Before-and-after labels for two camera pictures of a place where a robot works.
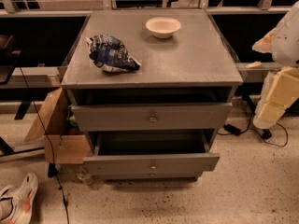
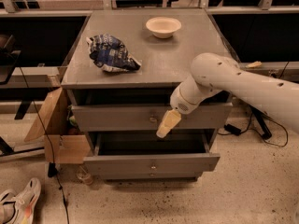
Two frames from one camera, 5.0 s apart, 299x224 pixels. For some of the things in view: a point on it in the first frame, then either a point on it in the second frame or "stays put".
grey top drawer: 152,117 stays put
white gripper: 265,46 → 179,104
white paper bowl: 163,27 stays put
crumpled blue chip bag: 110,54 stays put
